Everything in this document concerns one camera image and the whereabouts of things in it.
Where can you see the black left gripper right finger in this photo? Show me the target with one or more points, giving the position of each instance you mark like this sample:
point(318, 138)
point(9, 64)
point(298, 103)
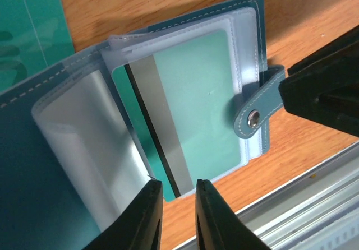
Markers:
point(217, 226)

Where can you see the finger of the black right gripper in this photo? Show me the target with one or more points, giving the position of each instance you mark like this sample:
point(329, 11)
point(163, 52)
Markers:
point(323, 87)

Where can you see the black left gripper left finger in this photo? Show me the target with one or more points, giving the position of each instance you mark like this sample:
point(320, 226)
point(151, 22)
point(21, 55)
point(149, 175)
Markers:
point(139, 226)

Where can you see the teal leather card holder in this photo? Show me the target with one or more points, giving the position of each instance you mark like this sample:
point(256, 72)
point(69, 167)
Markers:
point(71, 160)

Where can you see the teal card with signature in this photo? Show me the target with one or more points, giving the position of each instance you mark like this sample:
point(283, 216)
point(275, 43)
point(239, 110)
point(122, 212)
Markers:
point(34, 35)

